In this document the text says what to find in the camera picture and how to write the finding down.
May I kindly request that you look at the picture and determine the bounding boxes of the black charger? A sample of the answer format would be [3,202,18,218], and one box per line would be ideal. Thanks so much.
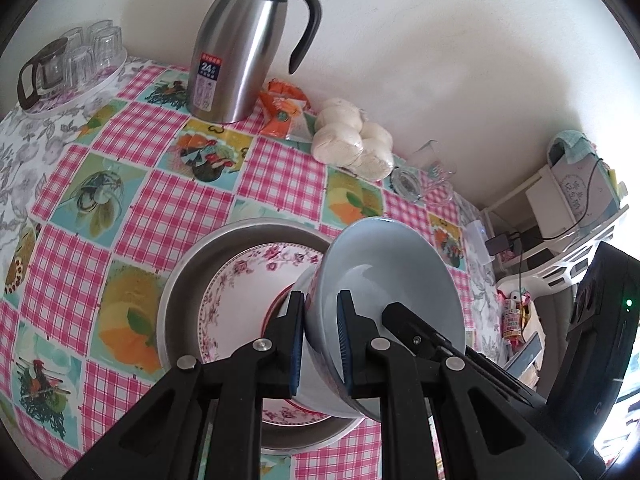
[487,232,521,257]

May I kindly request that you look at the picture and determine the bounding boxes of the glass teapot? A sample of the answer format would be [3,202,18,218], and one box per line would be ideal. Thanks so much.
[17,37,71,111]

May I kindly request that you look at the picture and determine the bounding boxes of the pale blue floral bowl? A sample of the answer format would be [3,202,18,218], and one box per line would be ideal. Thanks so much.
[302,217,463,421]

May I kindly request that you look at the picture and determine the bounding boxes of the glass mug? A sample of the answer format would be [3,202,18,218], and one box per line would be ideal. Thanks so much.
[390,141,458,203]

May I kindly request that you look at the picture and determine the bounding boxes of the white round tray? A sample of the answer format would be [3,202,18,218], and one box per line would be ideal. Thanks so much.
[20,50,129,120]

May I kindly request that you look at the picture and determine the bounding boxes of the black cable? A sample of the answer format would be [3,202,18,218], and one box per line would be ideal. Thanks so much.
[515,157,608,281]

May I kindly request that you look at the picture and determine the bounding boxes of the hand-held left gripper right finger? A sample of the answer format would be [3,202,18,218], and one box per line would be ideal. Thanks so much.
[336,289,576,480]

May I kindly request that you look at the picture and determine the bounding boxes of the clear glass cup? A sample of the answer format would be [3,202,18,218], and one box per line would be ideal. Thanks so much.
[65,45,102,87]
[61,27,87,52]
[90,20,124,69]

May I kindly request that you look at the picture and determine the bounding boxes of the orange snack packet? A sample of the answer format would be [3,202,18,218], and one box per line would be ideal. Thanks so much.
[259,79,313,142]

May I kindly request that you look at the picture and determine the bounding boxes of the floral round plate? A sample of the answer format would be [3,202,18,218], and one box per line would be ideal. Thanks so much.
[199,242,351,426]

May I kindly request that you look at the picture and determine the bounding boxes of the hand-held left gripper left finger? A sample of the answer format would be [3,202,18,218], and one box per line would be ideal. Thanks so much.
[62,290,306,480]

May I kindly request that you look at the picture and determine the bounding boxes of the bag of steamed buns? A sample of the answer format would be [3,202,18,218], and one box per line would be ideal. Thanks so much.
[311,97,395,182]

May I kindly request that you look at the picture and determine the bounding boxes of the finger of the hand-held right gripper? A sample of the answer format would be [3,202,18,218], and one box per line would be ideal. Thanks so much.
[382,302,547,407]

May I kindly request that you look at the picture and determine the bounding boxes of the stainless steel basin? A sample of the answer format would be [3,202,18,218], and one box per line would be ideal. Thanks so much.
[157,220,366,456]

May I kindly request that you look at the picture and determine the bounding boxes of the teal cloth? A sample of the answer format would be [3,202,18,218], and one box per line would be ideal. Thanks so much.
[550,130,597,162]

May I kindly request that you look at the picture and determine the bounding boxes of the white plastic rack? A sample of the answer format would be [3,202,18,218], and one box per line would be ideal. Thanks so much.
[480,170,632,292]

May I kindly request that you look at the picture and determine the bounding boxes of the stainless steel thermos jug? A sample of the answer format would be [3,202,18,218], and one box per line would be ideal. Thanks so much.
[187,0,323,124]

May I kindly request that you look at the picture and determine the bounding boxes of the white appliance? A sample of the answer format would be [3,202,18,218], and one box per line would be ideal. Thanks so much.
[547,135,626,242]

